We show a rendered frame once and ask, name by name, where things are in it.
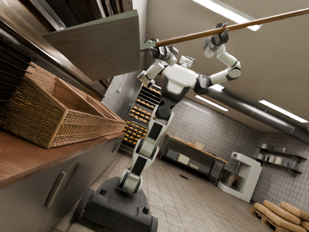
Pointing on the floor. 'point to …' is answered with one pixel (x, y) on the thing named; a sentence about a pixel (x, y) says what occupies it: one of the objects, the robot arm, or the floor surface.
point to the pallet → (266, 220)
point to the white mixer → (241, 178)
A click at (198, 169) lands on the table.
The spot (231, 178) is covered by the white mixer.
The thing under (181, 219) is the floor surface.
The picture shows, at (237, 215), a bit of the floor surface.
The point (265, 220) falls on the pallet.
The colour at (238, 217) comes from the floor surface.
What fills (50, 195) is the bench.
